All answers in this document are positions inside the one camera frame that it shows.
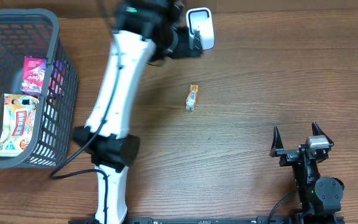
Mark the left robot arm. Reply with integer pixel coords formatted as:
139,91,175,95
73,1,202,223

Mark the red purple tissue pack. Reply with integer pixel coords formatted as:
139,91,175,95
21,57,47,96

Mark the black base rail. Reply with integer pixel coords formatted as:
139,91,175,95
68,216,346,224

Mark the grey plastic shopping basket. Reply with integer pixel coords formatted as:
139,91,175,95
0,9,78,169

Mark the small orange candy pack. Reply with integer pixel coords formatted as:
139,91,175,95
185,85,199,111

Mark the cream snack bag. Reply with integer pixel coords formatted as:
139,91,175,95
0,93,39,157

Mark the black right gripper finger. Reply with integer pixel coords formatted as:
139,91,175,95
269,126,284,157
311,121,334,146

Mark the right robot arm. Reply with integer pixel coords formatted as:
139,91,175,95
267,122,344,223

